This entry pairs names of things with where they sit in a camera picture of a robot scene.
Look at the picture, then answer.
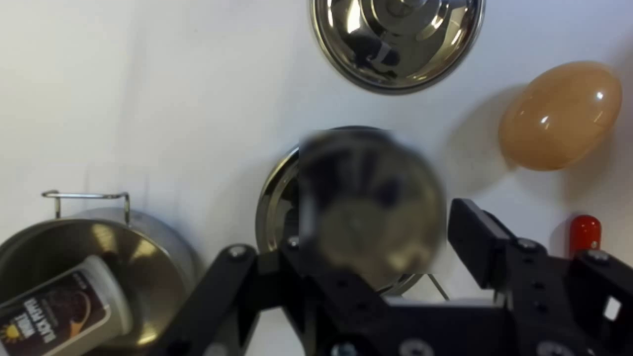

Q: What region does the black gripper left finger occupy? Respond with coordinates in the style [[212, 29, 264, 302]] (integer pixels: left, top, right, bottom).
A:
[[256, 235, 325, 290]]

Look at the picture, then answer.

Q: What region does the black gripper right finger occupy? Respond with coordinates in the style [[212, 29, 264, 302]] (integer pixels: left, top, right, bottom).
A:
[[448, 197, 546, 288]]

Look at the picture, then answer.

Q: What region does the steel lid with knob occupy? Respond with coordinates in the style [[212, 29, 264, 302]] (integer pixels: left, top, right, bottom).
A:
[[311, 0, 487, 94]]

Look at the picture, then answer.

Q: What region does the small steel lidded pot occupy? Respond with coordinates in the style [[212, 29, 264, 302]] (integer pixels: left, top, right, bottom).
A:
[[256, 126, 448, 294]]

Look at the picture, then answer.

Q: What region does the beige egg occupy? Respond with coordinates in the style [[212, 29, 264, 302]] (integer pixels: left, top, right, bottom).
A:
[[499, 61, 624, 169]]

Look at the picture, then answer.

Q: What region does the small steel pot with bottle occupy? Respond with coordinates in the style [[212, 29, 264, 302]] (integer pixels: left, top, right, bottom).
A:
[[0, 191, 198, 356]]

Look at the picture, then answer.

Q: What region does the small bottle with dark label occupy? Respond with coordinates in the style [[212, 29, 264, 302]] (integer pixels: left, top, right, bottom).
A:
[[0, 254, 133, 356]]

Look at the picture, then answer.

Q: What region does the red-handled fork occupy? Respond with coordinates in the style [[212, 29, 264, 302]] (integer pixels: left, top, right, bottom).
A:
[[568, 213, 602, 254]]

